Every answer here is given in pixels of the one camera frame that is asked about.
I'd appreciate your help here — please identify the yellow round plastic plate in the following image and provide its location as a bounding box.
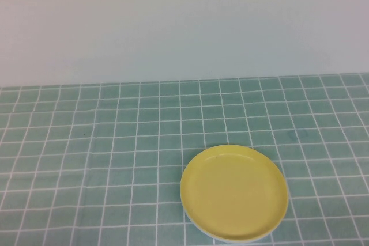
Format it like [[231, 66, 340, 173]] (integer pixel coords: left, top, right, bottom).
[[179, 143, 289, 243]]

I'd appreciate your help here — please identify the white round plastic plate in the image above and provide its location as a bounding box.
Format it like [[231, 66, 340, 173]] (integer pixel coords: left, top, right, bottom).
[[182, 205, 260, 244]]

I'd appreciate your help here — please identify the green white-checked tablecloth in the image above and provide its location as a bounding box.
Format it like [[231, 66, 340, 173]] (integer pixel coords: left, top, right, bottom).
[[0, 72, 369, 246]]

